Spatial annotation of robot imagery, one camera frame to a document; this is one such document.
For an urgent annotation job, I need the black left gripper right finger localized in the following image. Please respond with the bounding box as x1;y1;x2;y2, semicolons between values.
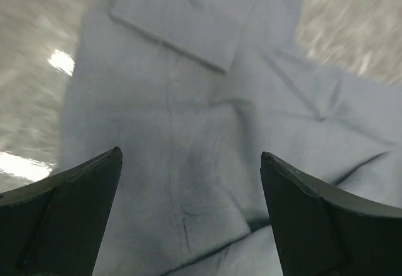
260;152;401;275

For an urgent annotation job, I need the grey long sleeve shirt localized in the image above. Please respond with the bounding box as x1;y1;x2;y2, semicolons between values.
58;0;401;275

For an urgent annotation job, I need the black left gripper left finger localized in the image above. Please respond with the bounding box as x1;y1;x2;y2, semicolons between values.
1;147;122;275

